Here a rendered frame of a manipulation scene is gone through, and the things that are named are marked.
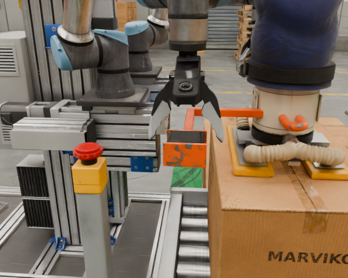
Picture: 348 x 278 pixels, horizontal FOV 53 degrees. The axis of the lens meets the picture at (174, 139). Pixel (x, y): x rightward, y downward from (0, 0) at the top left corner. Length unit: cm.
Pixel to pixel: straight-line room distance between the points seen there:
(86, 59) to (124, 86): 17
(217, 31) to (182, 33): 1027
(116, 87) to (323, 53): 70
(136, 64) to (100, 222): 100
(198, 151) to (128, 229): 134
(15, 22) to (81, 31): 1123
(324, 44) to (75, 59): 75
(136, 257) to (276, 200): 110
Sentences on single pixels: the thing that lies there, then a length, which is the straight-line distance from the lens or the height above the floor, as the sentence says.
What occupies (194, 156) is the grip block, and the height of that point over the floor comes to 108.
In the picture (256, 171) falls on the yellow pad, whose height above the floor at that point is 97.
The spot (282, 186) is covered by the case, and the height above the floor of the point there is 95.
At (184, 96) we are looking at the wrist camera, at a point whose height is 121.
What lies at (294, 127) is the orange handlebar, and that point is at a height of 108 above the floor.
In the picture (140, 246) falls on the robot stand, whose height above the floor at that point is 21.
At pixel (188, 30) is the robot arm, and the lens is 66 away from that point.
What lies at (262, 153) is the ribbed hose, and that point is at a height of 103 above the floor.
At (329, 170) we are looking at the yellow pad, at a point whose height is 97.
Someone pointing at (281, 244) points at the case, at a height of 86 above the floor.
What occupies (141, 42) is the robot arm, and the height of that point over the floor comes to 118.
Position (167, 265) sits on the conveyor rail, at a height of 59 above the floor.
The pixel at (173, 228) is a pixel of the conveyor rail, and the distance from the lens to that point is 132.
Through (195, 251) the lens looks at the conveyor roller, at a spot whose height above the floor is 55.
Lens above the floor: 136
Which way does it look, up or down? 21 degrees down
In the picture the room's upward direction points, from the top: straight up
